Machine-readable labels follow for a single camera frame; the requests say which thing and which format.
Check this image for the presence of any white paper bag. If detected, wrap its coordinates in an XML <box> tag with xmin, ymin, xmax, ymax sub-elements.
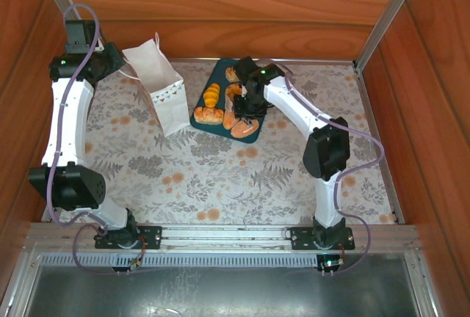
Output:
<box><xmin>117</xmin><ymin>32</ymin><xmax>191</xmax><ymax>138</ymax></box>

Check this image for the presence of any oval orange fake bread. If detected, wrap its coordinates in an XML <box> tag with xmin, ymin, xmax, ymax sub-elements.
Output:
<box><xmin>222</xmin><ymin>108</ymin><xmax>242</xmax><ymax>131</ymax></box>

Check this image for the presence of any floral tablecloth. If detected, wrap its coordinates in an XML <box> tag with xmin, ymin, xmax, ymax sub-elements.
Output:
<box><xmin>42</xmin><ymin>60</ymin><xmax>397</xmax><ymax>225</ymax></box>

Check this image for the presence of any aluminium mounting rail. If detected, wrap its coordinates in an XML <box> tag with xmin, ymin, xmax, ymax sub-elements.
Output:
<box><xmin>23</xmin><ymin>222</ymin><xmax>419</xmax><ymax>255</ymax></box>

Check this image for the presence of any orange white-scored fake bread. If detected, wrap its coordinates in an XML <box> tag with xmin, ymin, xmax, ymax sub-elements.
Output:
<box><xmin>230</xmin><ymin>118</ymin><xmax>260</xmax><ymax>139</ymax></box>

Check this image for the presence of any grey slotted cable duct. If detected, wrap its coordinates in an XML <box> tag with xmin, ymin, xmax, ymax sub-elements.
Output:
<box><xmin>38</xmin><ymin>252</ymin><xmax>408</xmax><ymax>269</ymax></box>

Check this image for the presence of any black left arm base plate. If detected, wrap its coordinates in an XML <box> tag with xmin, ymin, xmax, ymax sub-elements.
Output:
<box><xmin>94</xmin><ymin>225</ymin><xmax>163</xmax><ymax>250</ymax></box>

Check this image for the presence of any grey metal plate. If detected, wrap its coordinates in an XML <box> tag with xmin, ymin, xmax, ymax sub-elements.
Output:
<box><xmin>25</xmin><ymin>265</ymin><xmax>422</xmax><ymax>317</ymax></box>

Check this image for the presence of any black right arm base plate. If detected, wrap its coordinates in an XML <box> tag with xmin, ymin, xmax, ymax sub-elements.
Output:
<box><xmin>289</xmin><ymin>225</ymin><xmax>356</xmax><ymax>251</ymax></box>

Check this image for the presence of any ring-shaped fake bread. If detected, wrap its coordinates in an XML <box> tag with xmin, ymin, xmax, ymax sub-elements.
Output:
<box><xmin>224</xmin><ymin>82</ymin><xmax>244</xmax><ymax>102</ymax></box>

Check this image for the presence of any yellow striped croissant bread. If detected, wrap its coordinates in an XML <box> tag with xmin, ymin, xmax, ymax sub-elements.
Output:
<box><xmin>202</xmin><ymin>82</ymin><xmax>221</xmax><ymax>109</ymax></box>

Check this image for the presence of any aluminium frame bar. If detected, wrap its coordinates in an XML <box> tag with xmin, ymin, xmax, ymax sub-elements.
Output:
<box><xmin>403</xmin><ymin>252</ymin><xmax>447</xmax><ymax>317</ymax></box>
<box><xmin>0</xmin><ymin>250</ymin><xmax>43</xmax><ymax>317</ymax></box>

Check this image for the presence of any dark teal tray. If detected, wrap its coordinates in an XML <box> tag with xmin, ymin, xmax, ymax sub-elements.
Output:
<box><xmin>189</xmin><ymin>58</ymin><xmax>267</xmax><ymax>145</ymax></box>

